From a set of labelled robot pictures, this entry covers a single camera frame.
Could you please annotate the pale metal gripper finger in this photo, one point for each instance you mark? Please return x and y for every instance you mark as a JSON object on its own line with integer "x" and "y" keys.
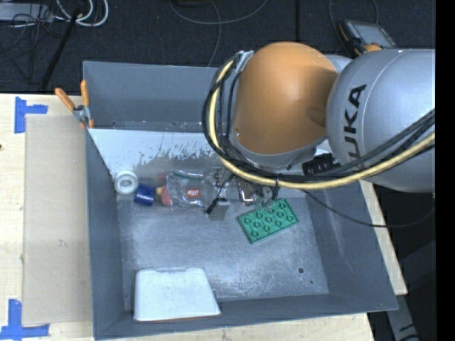
{"x": 222, "y": 183}
{"x": 219, "y": 210}

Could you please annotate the black cylinder on white bracket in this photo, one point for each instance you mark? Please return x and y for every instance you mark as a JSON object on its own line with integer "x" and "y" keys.
{"x": 318, "y": 165}

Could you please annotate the clear plastic bag red label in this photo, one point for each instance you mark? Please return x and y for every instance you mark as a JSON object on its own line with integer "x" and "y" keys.
{"x": 186, "y": 190}

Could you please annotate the pale brown cardboard board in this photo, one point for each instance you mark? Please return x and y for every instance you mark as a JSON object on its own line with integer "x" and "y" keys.
{"x": 53, "y": 219}

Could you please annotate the small blue cylinder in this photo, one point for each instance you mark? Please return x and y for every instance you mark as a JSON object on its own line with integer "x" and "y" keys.
{"x": 144, "y": 194}

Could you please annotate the red and yellow toy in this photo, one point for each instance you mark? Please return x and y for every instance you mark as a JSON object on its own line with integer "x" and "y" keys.
{"x": 164, "y": 195}

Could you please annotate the grey metal bin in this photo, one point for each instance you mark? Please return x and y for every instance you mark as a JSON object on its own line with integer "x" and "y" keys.
{"x": 220, "y": 247}

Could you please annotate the green studded flat block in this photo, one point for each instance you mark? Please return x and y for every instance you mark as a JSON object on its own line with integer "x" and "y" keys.
{"x": 268, "y": 220}

